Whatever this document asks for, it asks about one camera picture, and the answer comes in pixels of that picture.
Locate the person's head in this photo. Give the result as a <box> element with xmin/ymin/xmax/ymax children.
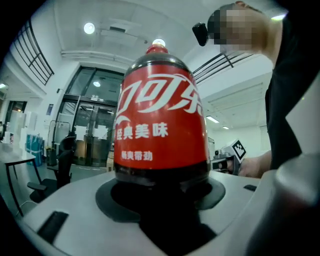
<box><xmin>207</xmin><ymin>1</ymin><xmax>285</xmax><ymax>66</ymax></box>

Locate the stack of white cartons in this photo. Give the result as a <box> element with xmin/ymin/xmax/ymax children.
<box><xmin>4</xmin><ymin>111</ymin><xmax>38</xmax><ymax>151</ymax></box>

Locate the black framed glass door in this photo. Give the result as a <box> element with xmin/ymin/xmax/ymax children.
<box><xmin>53</xmin><ymin>66</ymin><xmax>126</xmax><ymax>168</ymax></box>

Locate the black balcony railing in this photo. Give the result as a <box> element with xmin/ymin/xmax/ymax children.
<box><xmin>12</xmin><ymin>19</ymin><xmax>55</xmax><ymax>86</ymax></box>
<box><xmin>192</xmin><ymin>51</ymin><xmax>254</xmax><ymax>85</ymax></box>

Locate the black rack with frosted panel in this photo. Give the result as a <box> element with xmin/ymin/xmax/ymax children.
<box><xmin>48</xmin><ymin>119</ymin><xmax>72</xmax><ymax>166</ymax></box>

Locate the cola bottle with red cap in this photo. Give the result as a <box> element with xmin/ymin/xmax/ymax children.
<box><xmin>112</xmin><ymin>43</ymin><xmax>212</xmax><ymax>187</ymax></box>

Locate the person's black clothing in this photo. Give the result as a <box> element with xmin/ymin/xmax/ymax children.
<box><xmin>264</xmin><ymin>14</ymin><xmax>320</xmax><ymax>171</ymax></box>

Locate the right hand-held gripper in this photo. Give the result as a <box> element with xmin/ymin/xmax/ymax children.
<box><xmin>211</xmin><ymin>139</ymin><xmax>247</xmax><ymax>176</ymax></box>

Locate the black head-worn camera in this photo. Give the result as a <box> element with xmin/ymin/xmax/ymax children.
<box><xmin>191</xmin><ymin>22</ymin><xmax>210</xmax><ymax>47</ymax></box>

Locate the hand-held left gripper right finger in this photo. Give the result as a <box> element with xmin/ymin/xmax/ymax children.
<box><xmin>244</xmin><ymin>152</ymin><xmax>320</xmax><ymax>256</ymax></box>

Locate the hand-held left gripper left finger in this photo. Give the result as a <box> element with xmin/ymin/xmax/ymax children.
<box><xmin>16</xmin><ymin>169</ymin><xmax>278</xmax><ymax>256</ymax></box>

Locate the stack of blue wrapped boxes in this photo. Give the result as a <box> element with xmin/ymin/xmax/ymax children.
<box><xmin>25</xmin><ymin>133</ymin><xmax>45</xmax><ymax>167</ymax></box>

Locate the grey table with black legs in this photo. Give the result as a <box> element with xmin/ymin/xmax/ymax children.
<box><xmin>0</xmin><ymin>142</ymin><xmax>43</xmax><ymax>217</ymax></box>

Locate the black office chair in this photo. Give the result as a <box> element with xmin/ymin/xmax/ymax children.
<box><xmin>26</xmin><ymin>134</ymin><xmax>76</xmax><ymax>203</ymax></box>

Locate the round ceiling light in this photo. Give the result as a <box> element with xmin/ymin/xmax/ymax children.
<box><xmin>83</xmin><ymin>22</ymin><xmax>96</xmax><ymax>35</ymax></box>

